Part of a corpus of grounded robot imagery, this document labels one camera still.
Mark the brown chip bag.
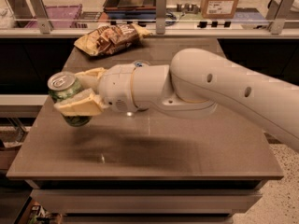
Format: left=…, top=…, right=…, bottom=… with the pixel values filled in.
left=74, top=23, right=152, bottom=57

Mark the left metal railing post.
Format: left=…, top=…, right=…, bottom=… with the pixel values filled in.
left=26, top=0, right=53, bottom=34

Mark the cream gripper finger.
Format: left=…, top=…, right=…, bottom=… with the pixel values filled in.
left=75, top=67, right=107, bottom=91
left=54, top=88, right=107, bottom=117

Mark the purple plastic crate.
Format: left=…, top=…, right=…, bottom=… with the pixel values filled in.
left=26, top=4, right=82, bottom=29

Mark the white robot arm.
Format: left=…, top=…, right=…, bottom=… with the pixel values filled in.
left=50, top=49, right=299, bottom=151

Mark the green soda can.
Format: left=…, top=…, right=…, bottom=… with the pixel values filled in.
left=48, top=72, right=92, bottom=127

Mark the metal railing post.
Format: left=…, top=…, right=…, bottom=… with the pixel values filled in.
left=26, top=0, right=53, bottom=34
left=266, top=0, right=294, bottom=35
left=156, top=0, right=166, bottom=35

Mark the middle metal railing post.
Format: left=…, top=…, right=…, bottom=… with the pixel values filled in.
left=156, top=0, right=166, bottom=35

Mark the silver blue energy drink can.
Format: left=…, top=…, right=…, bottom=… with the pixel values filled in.
left=133, top=60, right=150, bottom=67

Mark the cardboard box with label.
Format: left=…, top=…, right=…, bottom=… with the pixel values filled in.
left=200, top=0, right=239, bottom=19

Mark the right metal railing post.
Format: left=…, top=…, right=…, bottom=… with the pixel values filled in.
left=266, top=0, right=294, bottom=35

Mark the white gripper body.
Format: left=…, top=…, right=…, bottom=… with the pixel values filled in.
left=98, top=64, right=137, bottom=112

